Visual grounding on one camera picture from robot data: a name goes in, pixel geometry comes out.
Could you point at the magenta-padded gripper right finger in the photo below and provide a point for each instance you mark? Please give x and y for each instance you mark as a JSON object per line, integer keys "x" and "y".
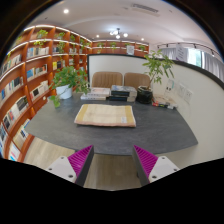
{"x": 161, "y": 168}

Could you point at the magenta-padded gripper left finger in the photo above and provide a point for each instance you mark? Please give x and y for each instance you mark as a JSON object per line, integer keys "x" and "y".
{"x": 65, "y": 168}

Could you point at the beige and yellow striped towel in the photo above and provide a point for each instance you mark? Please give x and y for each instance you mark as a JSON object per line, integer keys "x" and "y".
{"x": 105, "y": 115}

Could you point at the red-spined book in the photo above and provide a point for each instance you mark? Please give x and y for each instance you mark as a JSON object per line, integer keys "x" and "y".
{"x": 163, "y": 106}

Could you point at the beige cover book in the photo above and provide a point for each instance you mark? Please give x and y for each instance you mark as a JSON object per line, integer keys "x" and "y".
{"x": 165, "y": 99}

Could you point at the small tree in black pot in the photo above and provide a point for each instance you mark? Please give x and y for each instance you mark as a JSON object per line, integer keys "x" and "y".
{"x": 145, "y": 95}

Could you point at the dark blue book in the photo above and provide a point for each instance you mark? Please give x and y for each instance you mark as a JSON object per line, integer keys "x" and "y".
{"x": 120, "y": 99}

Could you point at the large white cover book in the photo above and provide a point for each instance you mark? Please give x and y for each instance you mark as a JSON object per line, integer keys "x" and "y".
{"x": 100, "y": 91}

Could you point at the large grey cover book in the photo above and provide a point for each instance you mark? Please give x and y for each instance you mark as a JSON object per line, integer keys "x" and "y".
{"x": 123, "y": 90}

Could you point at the pothos plant in white pot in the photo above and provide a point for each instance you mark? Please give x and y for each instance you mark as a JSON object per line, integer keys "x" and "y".
{"x": 66, "y": 78}

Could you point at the orange wooden bookshelf unit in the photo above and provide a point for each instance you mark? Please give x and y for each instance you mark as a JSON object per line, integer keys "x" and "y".
{"x": 20, "y": 90}

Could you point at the brown padded chair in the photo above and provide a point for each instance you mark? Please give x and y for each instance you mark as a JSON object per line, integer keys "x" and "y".
{"x": 106, "y": 80}
{"x": 136, "y": 80}

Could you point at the grey window curtains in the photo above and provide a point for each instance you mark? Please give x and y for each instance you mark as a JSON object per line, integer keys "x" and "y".
{"x": 210, "y": 63}

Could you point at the ceiling lamp with round bulbs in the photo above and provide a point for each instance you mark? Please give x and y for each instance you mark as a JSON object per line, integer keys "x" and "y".
{"x": 117, "y": 33}

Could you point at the recessed ceiling lights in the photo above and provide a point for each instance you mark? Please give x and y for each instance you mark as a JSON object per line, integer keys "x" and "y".
{"x": 66, "y": 11}

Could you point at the ceiling air vent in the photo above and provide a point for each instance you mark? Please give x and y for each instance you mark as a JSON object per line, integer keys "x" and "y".
{"x": 145, "y": 8}

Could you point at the white wall socket panel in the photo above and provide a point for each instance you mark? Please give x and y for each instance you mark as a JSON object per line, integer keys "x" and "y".
{"x": 181, "y": 90}
{"x": 188, "y": 96}

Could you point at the white paper wall sign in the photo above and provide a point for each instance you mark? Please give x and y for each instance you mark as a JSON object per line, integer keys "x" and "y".
{"x": 170, "y": 85}

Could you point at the black ceiling track light rail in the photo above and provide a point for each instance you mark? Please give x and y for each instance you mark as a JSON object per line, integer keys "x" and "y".
{"x": 186, "y": 45}

